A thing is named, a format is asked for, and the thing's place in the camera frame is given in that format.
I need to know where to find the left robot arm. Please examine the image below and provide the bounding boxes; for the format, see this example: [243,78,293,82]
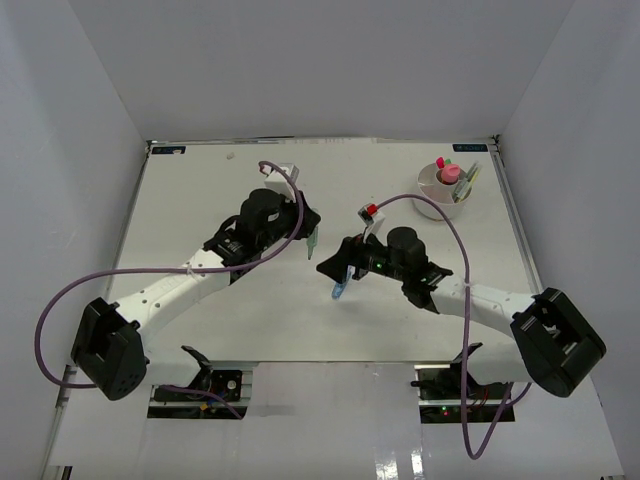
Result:
[71,188,321,401]

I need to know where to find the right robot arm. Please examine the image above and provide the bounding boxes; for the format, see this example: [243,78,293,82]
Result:
[316,227,607,399]

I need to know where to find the blue highlighter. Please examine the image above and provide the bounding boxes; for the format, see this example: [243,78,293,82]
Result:
[331,266,354,300]

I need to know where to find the light green highlighter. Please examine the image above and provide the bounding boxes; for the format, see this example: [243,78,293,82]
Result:
[306,226,319,260]

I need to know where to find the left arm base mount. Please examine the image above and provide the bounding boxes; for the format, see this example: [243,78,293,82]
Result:
[147,345,252,420]

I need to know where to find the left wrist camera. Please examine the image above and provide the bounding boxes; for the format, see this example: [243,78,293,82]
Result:
[259,162,299,202]

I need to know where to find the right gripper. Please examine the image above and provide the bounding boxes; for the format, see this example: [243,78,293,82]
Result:
[317,226,408,284]

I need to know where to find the white round divided container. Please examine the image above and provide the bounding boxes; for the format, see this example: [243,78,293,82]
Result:
[412,162,469,219]

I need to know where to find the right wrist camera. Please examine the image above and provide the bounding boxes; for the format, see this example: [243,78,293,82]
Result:
[358,203,386,239]

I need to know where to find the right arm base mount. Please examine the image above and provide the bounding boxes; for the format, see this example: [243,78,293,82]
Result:
[410,354,507,424]

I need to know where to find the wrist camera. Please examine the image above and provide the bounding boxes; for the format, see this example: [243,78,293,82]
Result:
[259,162,299,202]
[358,203,386,239]

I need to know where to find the pink-lidded small jar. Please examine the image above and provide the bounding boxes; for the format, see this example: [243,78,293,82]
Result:
[439,163,461,185]

